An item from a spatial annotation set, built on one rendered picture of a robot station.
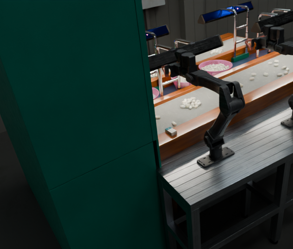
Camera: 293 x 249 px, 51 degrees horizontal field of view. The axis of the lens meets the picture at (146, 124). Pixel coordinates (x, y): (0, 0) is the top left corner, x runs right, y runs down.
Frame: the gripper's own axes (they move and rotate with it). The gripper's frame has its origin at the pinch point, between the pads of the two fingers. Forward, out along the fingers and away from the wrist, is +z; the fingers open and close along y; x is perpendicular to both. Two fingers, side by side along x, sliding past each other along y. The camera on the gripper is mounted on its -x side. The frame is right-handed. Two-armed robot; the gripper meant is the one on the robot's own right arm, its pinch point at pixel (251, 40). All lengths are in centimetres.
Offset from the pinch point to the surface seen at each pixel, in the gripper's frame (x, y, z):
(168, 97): 30, 50, 23
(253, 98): 30.9, 11.3, -14.7
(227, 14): 0, -45, 75
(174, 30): 42, -83, 222
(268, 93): 31.2, -0.4, -15.0
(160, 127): 33, 72, -3
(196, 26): 40, -110, 210
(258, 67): 33, -33, 25
